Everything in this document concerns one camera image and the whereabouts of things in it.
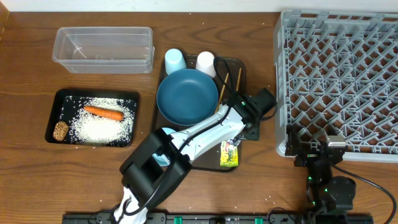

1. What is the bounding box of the green foil snack wrapper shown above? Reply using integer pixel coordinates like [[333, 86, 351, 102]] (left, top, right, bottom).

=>
[[220, 139, 241, 167]]

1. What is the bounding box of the dark blue plate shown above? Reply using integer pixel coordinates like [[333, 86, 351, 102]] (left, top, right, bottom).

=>
[[156, 68, 218, 126]]

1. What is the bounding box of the light blue bowl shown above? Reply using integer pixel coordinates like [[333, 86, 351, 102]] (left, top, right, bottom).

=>
[[152, 127, 175, 167]]

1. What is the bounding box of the orange carrot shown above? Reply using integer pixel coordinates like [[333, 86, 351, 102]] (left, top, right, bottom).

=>
[[83, 106, 124, 121]]

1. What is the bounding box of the white rice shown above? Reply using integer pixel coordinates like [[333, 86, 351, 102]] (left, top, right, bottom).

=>
[[69, 100, 135, 147]]

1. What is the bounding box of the brown textured food piece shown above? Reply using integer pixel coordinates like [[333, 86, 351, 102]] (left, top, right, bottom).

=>
[[53, 121, 69, 141]]

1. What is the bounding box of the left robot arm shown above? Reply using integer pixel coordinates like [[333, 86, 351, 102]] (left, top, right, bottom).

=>
[[113, 94, 274, 223]]

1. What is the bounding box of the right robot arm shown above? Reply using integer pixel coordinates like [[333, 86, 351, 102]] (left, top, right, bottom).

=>
[[285, 126, 356, 223]]

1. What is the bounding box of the grey dishwasher rack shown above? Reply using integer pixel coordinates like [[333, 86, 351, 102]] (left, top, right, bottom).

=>
[[274, 9, 397, 163]]

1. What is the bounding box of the black waste tray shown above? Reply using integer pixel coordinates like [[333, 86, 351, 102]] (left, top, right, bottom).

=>
[[45, 89, 139, 144]]

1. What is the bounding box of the left wooden chopstick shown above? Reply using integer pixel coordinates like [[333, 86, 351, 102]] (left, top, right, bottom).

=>
[[215, 72, 229, 113]]

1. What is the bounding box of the dark brown serving tray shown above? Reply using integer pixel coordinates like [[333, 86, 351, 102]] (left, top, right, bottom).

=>
[[151, 54, 247, 173]]

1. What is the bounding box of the white cup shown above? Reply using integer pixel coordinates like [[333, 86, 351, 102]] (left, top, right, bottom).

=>
[[195, 51, 216, 78]]

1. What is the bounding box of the light blue cup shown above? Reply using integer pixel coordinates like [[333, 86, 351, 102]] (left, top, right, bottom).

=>
[[165, 49, 187, 75]]

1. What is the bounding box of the clear plastic bin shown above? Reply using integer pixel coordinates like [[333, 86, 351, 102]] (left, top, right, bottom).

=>
[[52, 27, 155, 74]]

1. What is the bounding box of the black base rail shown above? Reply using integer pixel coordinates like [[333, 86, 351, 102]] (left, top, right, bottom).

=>
[[62, 212, 374, 224]]

